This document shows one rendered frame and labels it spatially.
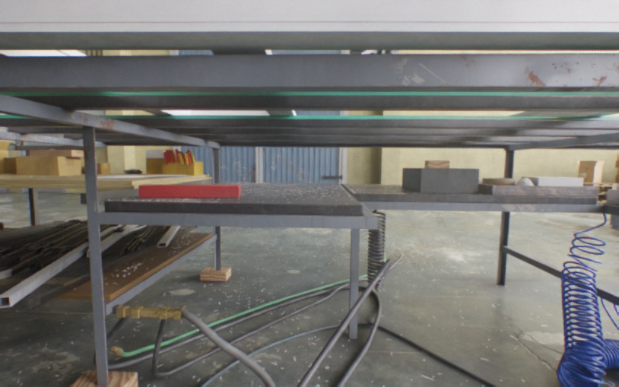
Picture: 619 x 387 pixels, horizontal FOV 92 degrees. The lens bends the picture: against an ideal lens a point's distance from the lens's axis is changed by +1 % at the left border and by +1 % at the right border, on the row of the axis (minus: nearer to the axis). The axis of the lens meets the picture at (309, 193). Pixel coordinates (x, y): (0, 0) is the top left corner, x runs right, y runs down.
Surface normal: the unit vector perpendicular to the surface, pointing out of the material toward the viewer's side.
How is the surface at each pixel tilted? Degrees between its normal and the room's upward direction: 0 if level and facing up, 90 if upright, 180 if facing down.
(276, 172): 90
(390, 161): 90
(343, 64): 90
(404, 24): 90
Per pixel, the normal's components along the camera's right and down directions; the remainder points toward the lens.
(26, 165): -0.05, 0.09
